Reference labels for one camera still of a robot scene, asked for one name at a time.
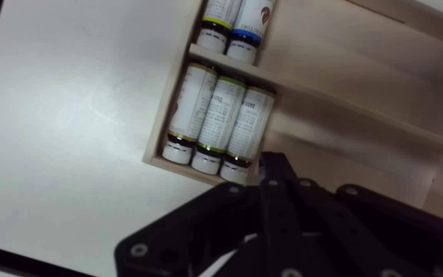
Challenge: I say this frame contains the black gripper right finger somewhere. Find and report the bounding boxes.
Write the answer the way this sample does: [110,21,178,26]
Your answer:
[295,178,443,277]

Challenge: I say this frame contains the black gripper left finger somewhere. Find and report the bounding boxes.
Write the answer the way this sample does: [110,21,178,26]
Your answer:
[113,150,304,277]

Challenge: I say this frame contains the white bottle blue band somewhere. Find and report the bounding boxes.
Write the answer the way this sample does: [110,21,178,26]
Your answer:
[225,0,276,64]

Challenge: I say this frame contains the small white paint bottle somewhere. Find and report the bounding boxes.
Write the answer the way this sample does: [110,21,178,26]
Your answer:
[219,86,275,183]

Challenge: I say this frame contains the white bottle yellow band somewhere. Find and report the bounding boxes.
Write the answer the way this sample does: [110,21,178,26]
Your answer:
[195,0,241,54]

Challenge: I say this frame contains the white bottle green band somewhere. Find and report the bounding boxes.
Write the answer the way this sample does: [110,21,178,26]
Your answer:
[190,75,245,175]

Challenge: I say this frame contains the white bottle dark band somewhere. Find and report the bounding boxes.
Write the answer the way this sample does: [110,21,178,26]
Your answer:
[161,61,216,164]

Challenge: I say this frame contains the light wooden tray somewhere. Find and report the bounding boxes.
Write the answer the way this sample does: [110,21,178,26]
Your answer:
[144,0,443,215]

